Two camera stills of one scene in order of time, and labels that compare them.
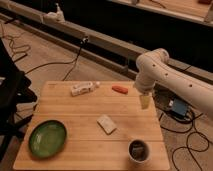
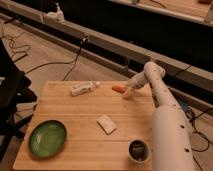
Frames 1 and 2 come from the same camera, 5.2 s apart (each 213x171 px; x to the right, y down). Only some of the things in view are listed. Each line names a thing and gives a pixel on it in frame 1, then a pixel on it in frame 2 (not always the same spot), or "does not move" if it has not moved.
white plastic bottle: (84, 87) does not move
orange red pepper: (118, 88) does not move
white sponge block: (107, 124) does not move
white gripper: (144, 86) to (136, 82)
